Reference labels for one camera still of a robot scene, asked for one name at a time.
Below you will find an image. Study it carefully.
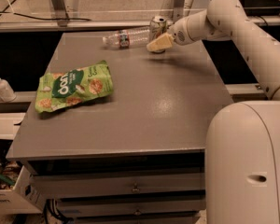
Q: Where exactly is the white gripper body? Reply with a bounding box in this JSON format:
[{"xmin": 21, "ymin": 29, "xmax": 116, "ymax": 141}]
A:
[{"xmin": 167, "ymin": 18, "xmax": 193, "ymax": 46}]

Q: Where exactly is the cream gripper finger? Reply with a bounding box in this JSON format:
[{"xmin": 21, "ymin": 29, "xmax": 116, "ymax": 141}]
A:
[{"xmin": 147, "ymin": 33, "xmax": 174, "ymax": 52}]

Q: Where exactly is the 7up soda can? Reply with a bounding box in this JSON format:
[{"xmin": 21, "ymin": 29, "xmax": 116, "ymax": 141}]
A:
[{"xmin": 149, "ymin": 15, "xmax": 167, "ymax": 41}]

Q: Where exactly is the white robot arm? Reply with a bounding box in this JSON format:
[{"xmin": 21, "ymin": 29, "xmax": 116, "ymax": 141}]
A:
[{"xmin": 147, "ymin": 0, "xmax": 280, "ymax": 224}]

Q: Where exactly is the clear plastic water bottle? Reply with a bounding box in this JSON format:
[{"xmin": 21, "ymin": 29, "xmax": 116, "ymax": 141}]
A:
[{"xmin": 103, "ymin": 26, "xmax": 149, "ymax": 49}]

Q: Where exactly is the white pump dispenser bottle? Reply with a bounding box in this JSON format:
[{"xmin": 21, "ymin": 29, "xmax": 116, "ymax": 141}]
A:
[{"xmin": 0, "ymin": 78, "xmax": 16, "ymax": 102}]

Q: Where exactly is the green snack chip bag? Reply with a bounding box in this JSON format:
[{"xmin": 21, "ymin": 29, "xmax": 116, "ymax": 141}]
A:
[{"xmin": 35, "ymin": 61, "xmax": 113, "ymax": 113}]

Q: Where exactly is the white cardboard box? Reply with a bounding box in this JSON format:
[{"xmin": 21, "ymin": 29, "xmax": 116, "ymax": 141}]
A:
[{"xmin": 0, "ymin": 167, "xmax": 46, "ymax": 215}]

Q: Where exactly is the metal frame rail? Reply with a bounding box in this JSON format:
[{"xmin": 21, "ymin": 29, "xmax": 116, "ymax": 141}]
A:
[{"xmin": 0, "ymin": 0, "xmax": 280, "ymax": 34}]

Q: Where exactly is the black cable on floor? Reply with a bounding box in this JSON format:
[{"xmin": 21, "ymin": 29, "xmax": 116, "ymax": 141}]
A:
[{"xmin": 0, "ymin": 0, "xmax": 92, "ymax": 22}]

